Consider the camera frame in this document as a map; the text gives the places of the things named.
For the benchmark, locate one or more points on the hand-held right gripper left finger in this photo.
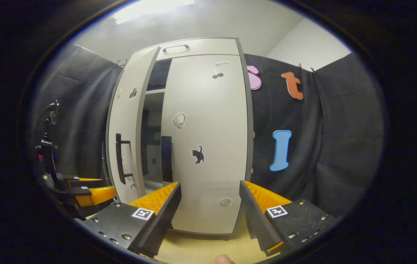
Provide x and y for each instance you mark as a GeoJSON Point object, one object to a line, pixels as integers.
{"type": "Point", "coordinates": [164, 220]}

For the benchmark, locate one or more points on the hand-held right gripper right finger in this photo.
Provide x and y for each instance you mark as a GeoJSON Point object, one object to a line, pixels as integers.
{"type": "Point", "coordinates": [258, 220]}

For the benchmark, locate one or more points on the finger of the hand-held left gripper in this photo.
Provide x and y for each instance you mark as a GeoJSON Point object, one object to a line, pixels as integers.
{"type": "Point", "coordinates": [83, 182]}
{"type": "Point", "coordinates": [96, 194]}

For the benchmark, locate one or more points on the white cabinet door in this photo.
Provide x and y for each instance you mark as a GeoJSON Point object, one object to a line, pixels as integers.
{"type": "Point", "coordinates": [127, 121]}
{"type": "Point", "coordinates": [212, 110]}

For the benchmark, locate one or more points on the grey and white cabinet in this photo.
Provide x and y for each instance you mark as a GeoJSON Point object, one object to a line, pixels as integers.
{"type": "Point", "coordinates": [153, 77]}

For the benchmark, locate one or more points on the white thick cabinet shelf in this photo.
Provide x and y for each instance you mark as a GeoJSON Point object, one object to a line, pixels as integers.
{"type": "Point", "coordinates": [155, 91]}

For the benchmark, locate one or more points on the black backdrop cloth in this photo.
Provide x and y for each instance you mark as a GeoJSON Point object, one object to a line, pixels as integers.
{"type": "Point", "coordinates": [340, 146]}

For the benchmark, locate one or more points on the ceiling light panel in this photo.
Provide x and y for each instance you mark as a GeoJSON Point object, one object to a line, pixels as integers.
{"type": "Point", "coordinates": [149, 9]}

